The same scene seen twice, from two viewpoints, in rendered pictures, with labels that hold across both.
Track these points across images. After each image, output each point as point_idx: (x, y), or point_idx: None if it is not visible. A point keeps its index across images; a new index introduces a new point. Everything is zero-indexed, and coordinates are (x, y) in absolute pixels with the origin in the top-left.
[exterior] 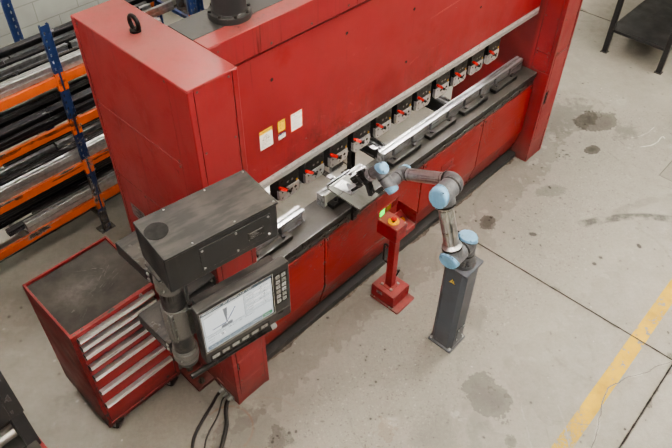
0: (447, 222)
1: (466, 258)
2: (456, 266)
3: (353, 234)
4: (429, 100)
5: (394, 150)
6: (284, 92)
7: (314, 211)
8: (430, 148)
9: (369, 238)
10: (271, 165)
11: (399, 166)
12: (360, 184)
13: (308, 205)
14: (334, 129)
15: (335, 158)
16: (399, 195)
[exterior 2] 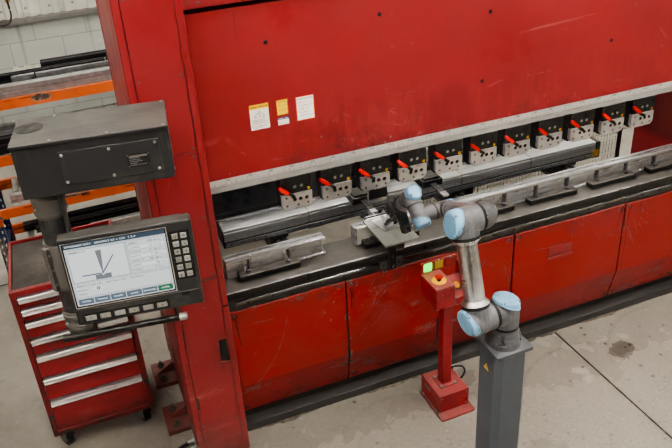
0: (464, 262)
1: (501, 331)
2: (474, 331)
3: (394, 293)
4: (528, 148)
5: None
6: (285, 64)
7: (343, 246)
8: (526, 213)
9: (424, 310)
10: (268, 155)
11: None
12: (393, 216)
13: (340, 240)
14: (366, 139)
15: (369, 180)
16: None
